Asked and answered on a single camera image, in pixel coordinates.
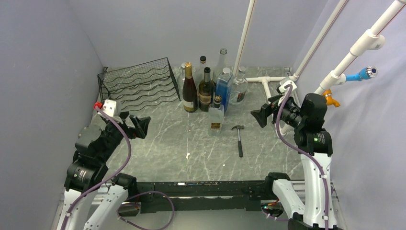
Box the black wire wine rack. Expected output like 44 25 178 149
97 57 181 112

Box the clear bottle red label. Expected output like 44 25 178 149
178 62 186 86

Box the purple cable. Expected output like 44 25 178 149
261 84 330 230
60 109 175 230

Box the clear bottle with dark label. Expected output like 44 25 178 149
212 48 227 84

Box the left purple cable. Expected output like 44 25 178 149
60 109 175 230

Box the dark bottle silver cap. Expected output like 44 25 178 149
198 67 214 112

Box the clear frosted short bottle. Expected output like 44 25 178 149
193 56 207 85

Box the orange tap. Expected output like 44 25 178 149
322 89 340 107

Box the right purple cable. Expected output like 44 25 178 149
261 84 330 230

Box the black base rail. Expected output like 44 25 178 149
125 179 277 214

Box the small bottle black cap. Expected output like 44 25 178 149
208 95 225 136

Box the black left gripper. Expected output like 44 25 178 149
99 111 150 162

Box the blue glass bottle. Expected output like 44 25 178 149
215 67 234 113

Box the amber bottle gold foil neck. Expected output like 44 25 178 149
182 62 198 113

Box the clear bottle green label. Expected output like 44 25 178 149
229 66 248 105

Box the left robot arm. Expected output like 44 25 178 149
57 112 151 230

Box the black handled hammer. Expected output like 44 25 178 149
232 125 245 158

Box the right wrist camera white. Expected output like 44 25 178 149
277 78 297 94

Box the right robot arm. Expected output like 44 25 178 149
250 93 340 230

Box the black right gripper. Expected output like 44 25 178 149
251 92 306 128

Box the blue tap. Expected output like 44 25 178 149
346 66 378 82

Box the white pvc pipe frame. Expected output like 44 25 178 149
240 0 406 136

